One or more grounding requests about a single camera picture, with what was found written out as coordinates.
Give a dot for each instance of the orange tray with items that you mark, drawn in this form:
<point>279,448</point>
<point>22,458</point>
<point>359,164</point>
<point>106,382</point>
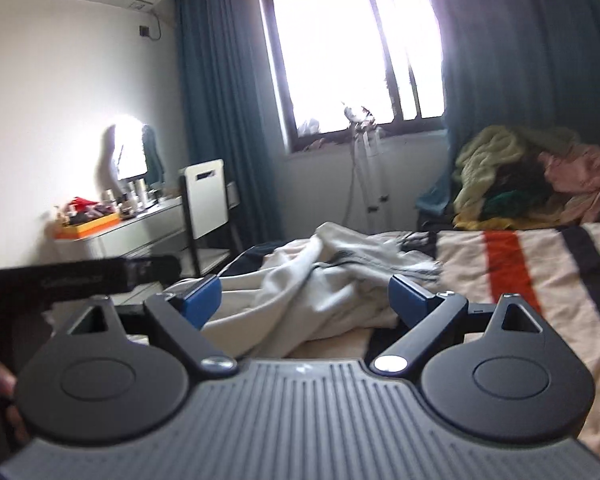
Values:
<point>86,229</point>

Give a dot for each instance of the left teal curtain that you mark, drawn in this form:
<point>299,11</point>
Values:
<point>221,109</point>

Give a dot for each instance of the window with dark frame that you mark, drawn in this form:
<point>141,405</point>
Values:
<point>338,61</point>

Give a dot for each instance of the white zip-up jacket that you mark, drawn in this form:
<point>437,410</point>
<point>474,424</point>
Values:
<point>317,288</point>

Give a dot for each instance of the white tripod stand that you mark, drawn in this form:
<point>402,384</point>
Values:
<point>368,170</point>

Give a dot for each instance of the pink garment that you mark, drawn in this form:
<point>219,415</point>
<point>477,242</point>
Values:
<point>577,176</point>

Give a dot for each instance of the yellow-green knitted garment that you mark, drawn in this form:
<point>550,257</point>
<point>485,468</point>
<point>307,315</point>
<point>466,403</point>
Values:
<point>478,163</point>

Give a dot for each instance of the white chair with black frame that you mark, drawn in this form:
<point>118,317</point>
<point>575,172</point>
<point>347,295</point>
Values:
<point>212,239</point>

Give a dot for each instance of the dark clothes pile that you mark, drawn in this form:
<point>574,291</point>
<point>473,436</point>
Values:
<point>520,198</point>

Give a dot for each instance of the lit vanity mirror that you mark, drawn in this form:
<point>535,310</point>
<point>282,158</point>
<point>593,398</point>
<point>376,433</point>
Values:
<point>122,158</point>

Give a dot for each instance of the teal curtain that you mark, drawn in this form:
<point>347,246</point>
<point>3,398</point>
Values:
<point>533,63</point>
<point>221,109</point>

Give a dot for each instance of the striped cream orange black blanket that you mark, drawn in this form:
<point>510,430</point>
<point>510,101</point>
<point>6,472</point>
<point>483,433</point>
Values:
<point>557,271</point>

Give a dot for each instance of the right teal curtain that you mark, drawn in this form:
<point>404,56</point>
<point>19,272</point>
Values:
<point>533,63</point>

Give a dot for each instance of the white dresser desk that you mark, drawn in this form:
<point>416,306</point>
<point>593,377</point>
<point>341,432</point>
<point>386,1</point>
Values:
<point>157,232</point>

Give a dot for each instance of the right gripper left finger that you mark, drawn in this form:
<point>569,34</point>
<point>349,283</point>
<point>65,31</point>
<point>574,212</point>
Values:
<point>114,373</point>

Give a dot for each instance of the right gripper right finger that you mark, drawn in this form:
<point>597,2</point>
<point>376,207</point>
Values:
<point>499,371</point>

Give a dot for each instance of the right hand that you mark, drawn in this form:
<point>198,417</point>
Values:
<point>12,424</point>

